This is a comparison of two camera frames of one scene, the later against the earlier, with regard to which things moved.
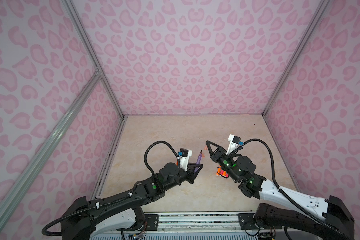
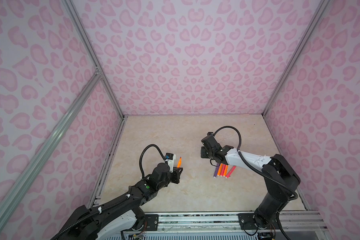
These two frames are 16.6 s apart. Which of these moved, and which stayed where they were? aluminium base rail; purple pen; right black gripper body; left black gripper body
Moved: right black gripper body; left black gripper body; purple pen
Stayed: aluminium base rail
